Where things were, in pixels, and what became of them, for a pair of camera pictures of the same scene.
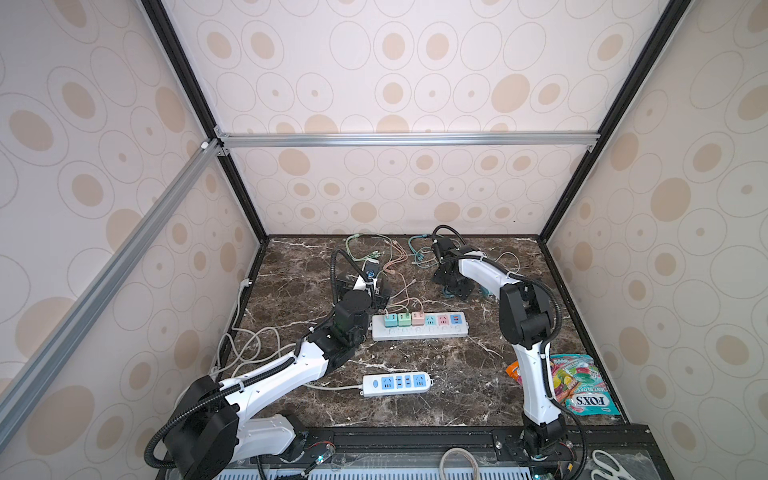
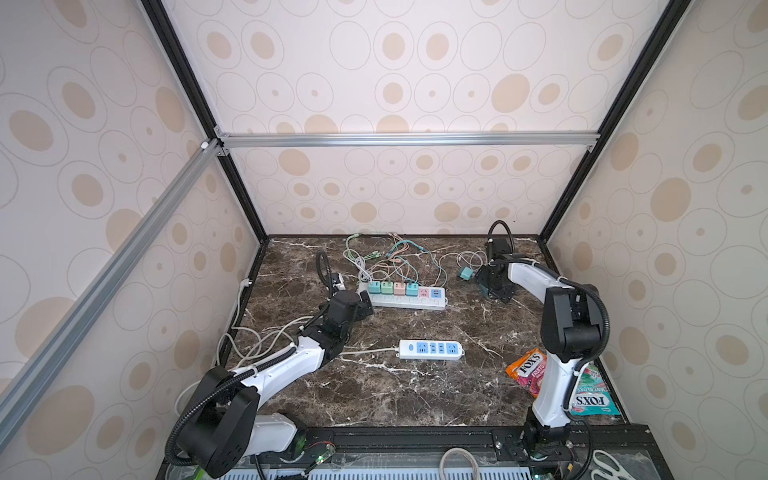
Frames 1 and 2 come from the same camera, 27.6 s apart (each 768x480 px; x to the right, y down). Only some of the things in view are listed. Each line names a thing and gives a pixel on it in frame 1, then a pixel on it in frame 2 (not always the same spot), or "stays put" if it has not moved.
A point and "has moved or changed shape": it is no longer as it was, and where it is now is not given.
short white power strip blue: [395, 383] -> [433, 350]
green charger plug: [404, 319] has moved or changed shape
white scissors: [619, 474] stays put
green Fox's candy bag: [580, 386] stays put
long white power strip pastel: [416, 325] -> [428, 298]
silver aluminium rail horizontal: [408, 139] stays put
